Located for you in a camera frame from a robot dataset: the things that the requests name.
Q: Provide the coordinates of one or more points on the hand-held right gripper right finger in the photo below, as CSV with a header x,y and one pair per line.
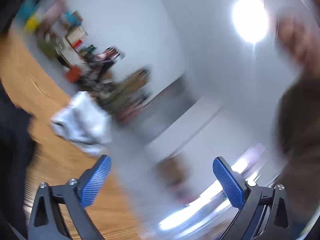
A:
x,y
227,182

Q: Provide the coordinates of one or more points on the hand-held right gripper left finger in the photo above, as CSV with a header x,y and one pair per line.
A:
x,y
97,177

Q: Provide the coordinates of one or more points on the black garment with white stripes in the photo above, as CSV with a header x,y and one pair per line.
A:
x,y
12,142

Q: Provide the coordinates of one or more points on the light grey knit sweater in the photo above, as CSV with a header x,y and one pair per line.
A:
x,y
80,122

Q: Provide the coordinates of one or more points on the beige suitcase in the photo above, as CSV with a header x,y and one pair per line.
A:
x,y
130,87

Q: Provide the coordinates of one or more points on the orange paper bag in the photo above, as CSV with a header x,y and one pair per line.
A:
x,y
73,73

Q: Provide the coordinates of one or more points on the black folding cart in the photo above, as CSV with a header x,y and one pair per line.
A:
x,y
105,62

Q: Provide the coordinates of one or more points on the green cardboard box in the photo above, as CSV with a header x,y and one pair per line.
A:
x,y
47,48

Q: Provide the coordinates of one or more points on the white square box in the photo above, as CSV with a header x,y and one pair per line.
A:
x,y
76,36

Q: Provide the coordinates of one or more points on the yellow bag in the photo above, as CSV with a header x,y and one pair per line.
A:
x,y
32,24

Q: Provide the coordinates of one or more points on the ceiling light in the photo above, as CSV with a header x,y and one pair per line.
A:
x,y
250,15

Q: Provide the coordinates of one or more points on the teal suitcase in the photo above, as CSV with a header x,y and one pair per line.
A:
x,y
27,8

